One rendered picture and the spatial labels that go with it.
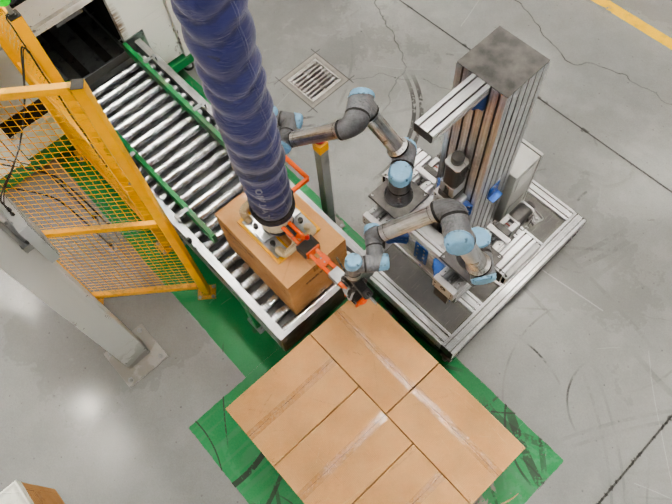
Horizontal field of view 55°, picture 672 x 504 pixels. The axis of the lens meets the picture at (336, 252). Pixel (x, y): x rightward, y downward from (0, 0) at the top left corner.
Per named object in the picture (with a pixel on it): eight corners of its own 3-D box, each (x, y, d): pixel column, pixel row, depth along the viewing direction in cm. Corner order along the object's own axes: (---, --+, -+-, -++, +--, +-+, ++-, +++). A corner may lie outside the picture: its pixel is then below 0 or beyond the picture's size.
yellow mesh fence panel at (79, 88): (85, 310, 428) (-143, 115, 238) (86, 296, 432) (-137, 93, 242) (216, 298, 427) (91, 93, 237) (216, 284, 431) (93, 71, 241)
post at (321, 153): (323, 225, 446) (311, 141, 356) (330, 219, 448) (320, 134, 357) (330, 231, 444) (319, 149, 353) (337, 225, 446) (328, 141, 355)
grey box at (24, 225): (29, 234, 286) (-7, 200, 259) (39, 226, 287) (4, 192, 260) (52, 263, 279) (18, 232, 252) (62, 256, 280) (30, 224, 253)
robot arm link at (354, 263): (364, 267, 275) (344, 269, 275) (364, 277, 285) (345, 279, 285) (362, 250, 278) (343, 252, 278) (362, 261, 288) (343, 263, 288)
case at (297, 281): (229, 245, 382) (214, 213, 346) (280, 204, 392) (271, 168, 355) (296, 315, 361) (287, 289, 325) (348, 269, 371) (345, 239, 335)
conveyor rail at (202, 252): (66, 112, 448) (53, 94, 431) (72, 108, 449) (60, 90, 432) (281, 348, 369) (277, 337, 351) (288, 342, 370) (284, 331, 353)
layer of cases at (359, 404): (238, 422, 378) (224, 408, 342) (362, 311, 403) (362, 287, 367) (382, 593, 337) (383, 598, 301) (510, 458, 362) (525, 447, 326)
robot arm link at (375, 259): (387, 242, 281) (361, 245, 281) (390, 266, 276) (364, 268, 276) (386, 250, 288) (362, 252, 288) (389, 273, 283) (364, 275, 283)
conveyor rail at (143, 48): (142, 60, 464) (133, 41, 447) (148, 56, 466) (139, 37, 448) (364, 275, 385) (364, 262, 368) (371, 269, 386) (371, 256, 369)
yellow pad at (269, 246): (237, 222, 343) (235, 218, 338) (251, 211, 345) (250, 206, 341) (279, 265, 331) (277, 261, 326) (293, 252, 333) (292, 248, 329)
